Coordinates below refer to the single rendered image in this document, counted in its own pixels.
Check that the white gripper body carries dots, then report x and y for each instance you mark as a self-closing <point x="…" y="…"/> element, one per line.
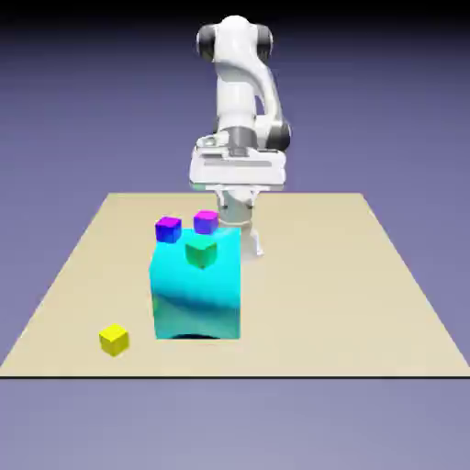
<point x="238" y="174"/>

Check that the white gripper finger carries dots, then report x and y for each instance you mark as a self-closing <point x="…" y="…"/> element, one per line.
<point x="252" y="198"/>
<point x="219" y="199"/>

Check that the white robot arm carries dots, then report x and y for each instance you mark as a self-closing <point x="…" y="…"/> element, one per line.
<point x="235" y="73"/>

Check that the small purple cube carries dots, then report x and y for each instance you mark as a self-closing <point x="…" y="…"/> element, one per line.
<point x="205" y="222"/>

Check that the small green cube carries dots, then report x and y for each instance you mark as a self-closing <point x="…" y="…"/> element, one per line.
<point x="201" y="252"/>

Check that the small blue cube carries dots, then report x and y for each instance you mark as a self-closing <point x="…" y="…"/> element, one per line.
<point x="168" y="230"/>

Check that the small yellow cube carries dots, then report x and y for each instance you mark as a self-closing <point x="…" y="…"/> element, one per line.
<point x="114" y="340"/>

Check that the large cyan box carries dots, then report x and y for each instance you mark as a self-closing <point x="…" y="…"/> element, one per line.
<point x="198" y="293"/>

